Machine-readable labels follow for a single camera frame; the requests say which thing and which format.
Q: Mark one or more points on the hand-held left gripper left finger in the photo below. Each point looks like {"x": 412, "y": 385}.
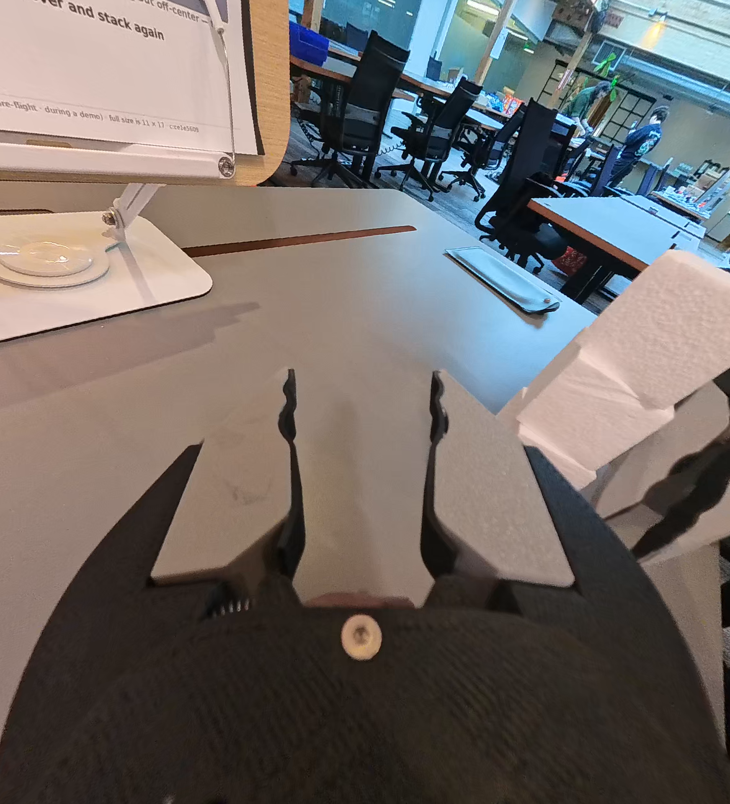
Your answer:
{"x": 233, "y": 502}

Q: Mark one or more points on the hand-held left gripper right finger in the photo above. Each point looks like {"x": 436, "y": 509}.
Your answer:
{"x": 497, "y": 502}

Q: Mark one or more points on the white hard foam cube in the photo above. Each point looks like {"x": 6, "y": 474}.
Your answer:
{"x": 679, "y": 320}
{"x": 559, "y": 458}
{"x": 591, "y": 408}

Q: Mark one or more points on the red patterned bag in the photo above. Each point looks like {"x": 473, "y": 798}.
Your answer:
{"x": 569, "y": 261}

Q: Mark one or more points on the wood-edged background desk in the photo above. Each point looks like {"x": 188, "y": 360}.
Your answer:
{"x": 616, "y": 226}

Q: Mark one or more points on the grey flat pouch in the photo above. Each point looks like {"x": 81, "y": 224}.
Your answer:
{"x": 503, "y": 279}

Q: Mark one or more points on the white wooden document stand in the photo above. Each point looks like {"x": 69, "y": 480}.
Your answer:
{"x": 88, "y": 282}

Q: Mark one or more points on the black office chair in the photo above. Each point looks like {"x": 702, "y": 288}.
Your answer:
{"x": 440, "y": 132}
{"x": 484, "y": 157}
{"x": 358, "y": 113}
{"x": 528, "y": 188}

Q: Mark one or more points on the printed instruction sheet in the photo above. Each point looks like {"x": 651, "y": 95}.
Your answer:
{"x": 88, "y": 63}

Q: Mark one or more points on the blue storage bin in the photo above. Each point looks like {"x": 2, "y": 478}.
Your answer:
{"x": 307, "y": 39}

